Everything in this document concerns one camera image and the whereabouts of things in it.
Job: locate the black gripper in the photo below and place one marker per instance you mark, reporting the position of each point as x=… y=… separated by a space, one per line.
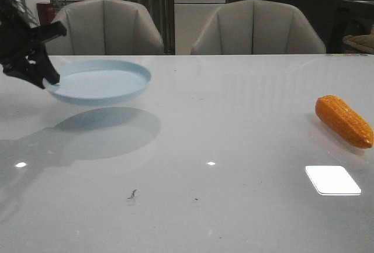
x=34 y=67

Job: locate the light blue round plate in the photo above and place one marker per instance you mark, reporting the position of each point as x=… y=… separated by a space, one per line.
x=99 y=82

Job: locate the orange toy corn cob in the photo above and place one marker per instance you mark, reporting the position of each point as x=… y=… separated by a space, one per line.
x=343 y=120

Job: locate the red trash bin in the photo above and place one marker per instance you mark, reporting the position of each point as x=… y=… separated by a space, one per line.
x=45 y=12

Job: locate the left grey upholstered chair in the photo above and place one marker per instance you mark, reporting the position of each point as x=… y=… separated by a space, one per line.
x=106 y=27

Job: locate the grey upholstered chair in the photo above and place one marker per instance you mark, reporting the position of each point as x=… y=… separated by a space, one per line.
x=253 y=27
x=106 y=27

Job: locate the white cabinet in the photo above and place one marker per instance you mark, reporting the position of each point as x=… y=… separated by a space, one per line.
x=189 y=17

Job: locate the right grey upholstered chair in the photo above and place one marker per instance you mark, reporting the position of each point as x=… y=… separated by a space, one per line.
x=253 y=27

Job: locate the beige cushion at right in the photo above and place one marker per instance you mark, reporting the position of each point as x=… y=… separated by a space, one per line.
x=361 y=43

